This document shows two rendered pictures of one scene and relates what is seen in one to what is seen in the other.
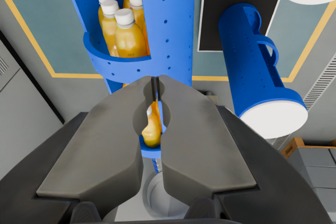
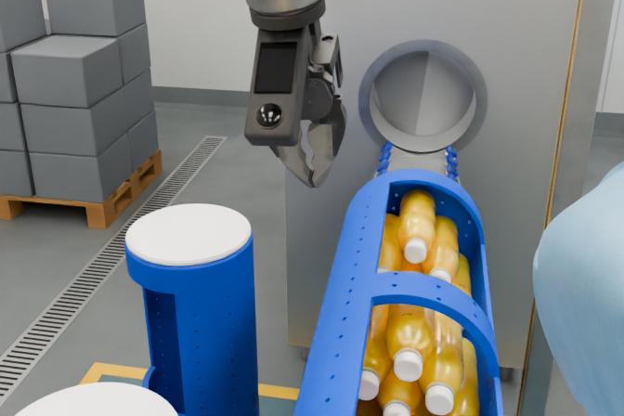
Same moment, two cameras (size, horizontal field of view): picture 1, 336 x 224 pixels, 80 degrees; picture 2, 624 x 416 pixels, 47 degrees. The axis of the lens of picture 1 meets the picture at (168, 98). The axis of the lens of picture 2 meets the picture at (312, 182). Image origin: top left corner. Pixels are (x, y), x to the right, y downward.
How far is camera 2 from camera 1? 0.67 m
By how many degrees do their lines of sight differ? 22
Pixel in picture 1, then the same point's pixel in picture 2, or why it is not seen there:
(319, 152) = (56, 188)
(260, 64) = (190, 352)
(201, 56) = not seen: outside the picture
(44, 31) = not seen: outside the picture
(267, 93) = (190, 282)
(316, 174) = (77, 137)
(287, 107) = (161, 252)
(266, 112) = (197, 246)
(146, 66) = (380, 289)
